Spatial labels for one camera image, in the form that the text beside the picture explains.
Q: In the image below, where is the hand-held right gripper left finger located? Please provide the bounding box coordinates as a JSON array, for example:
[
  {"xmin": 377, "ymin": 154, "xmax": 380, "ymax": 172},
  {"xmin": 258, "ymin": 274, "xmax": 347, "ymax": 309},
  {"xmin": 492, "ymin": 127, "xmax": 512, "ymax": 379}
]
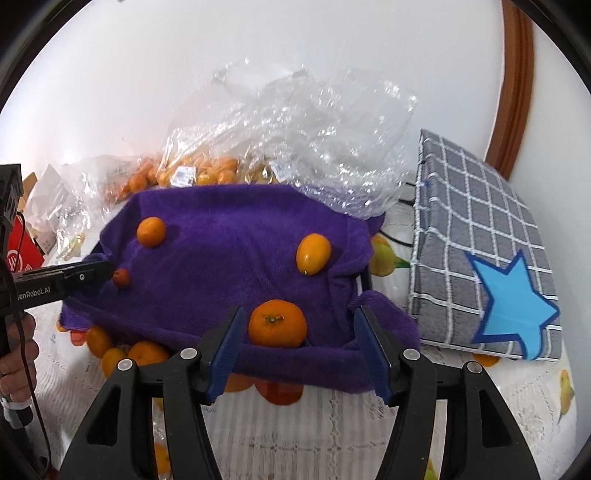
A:
[{"xmin": 58, "ymin": 305, "xmax": 247, "ymax": 480}]

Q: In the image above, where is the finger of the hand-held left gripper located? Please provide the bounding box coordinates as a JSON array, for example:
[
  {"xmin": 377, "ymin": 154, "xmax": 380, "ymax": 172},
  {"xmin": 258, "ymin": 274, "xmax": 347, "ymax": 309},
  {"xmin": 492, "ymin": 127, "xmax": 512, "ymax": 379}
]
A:
[{"xmin": 60, "ymin": 261, "xmax": 116, "ymax": 296}]

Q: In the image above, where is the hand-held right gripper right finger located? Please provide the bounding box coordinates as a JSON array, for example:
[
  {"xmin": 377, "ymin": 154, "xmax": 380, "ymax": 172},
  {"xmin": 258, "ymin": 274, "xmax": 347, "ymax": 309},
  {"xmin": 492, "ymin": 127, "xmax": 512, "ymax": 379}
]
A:
[{"xmin": 353, "ymin": 305, "xmax": 541, "ymax": 480}]

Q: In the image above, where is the orange tangerine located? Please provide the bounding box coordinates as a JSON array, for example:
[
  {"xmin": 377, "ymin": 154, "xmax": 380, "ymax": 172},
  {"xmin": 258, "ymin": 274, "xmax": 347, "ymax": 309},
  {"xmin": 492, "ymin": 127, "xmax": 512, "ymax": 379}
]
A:
[
  {"xmin": 136, "ymin": 217, "xmax": 167, "ymax": 248},
  {"xmin": 87, "ymin": 325, "xmax": 115, "ymax": 358},
  {"xmin": 127, "ymin": 340, "xmax": 171, "ymax": 367},
  {"xmin": 102, "ymin": 347, "xmax": 129, "ymax": 378},
  {"xmin": 248, "ymin": 299, "xmax": 308, "ymax": 348}
]

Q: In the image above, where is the purple towel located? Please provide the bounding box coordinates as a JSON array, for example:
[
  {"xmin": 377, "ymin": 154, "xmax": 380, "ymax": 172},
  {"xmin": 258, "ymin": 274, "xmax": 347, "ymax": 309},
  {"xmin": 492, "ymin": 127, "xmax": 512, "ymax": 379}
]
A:
[{"xmin": 58, "ymin": 184, "xmax": 422, "ymax": 393}]

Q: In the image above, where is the oval orange kumquat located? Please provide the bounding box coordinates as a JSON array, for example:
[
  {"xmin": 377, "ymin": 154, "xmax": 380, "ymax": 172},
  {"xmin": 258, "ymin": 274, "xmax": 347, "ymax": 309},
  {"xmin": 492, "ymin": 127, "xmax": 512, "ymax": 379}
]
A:
[{"xmin": 295, "ymin": 233, "xmax": 332, "ymax": 277}]

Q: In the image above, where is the person's left hand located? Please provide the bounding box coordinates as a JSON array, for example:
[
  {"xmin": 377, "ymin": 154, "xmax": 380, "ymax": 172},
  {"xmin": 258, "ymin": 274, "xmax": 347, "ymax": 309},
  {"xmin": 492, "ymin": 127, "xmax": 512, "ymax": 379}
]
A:
[{"xmin": 0, "ymin": 318, "xmax": 41, "ymax": 403}]

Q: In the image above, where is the red paper bag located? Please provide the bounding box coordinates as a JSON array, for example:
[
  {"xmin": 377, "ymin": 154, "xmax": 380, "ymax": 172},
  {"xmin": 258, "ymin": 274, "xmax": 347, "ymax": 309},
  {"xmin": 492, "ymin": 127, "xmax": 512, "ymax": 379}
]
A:
[{"xmin": 9, "ymin": 217, "xmax": 47, "ymax": 273}]

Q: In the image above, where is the white plastic bag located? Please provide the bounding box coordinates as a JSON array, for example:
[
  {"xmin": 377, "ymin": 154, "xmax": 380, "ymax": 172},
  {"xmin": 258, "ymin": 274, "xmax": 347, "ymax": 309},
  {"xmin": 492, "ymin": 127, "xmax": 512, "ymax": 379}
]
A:
[{"xmin": 28, "ymin": 166, "xmax": 79, "ymax": 250}]

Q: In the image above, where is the printed white tablecloth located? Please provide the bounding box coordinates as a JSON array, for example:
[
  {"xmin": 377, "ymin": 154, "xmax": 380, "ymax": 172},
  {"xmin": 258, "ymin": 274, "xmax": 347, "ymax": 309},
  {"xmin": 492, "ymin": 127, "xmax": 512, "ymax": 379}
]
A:
[{"xmin": 28, "ymin": 203, "xmax": 583, "ymax": 480}]

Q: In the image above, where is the grey checked star cushion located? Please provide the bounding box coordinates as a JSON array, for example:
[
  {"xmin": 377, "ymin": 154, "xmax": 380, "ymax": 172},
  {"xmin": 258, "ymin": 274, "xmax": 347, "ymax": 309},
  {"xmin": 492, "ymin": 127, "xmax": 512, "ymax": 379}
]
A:
[{"xmin": 409, "ymin": 129, "xmax": 564, "ymax": 363}]

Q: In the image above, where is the labelled clear tangerine bag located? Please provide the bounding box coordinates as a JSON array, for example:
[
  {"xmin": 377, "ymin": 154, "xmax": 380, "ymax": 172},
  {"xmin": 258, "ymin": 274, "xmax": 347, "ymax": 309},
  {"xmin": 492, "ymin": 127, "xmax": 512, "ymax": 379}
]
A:
[{"xmin": 157, "ymin": 69, "xmax": 278, "ymax": 189}]

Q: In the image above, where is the clear longan bag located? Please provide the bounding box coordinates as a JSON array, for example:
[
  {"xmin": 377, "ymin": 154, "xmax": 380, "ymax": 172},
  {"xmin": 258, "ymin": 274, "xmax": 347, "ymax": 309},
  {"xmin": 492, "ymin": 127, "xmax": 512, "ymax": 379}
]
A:
[{"xmin": 240, "ymin": 65, "xmax": 324, "ymax": 185}]

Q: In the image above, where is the empty clear plastic bag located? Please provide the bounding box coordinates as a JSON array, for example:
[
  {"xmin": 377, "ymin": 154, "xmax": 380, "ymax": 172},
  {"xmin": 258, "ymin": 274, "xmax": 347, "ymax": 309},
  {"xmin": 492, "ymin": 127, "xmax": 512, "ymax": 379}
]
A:
[{"xmin": 277, "ymin": 67, "xmax": 421, "ymax": 217}]

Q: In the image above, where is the brown wooden door frame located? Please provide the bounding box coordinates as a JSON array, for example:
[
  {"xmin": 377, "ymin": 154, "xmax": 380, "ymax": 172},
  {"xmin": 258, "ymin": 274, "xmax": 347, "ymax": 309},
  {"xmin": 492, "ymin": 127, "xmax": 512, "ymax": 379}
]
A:
[{"xmin": 485, "ymin": 0, "xmax": 536, "ymax": 181}]

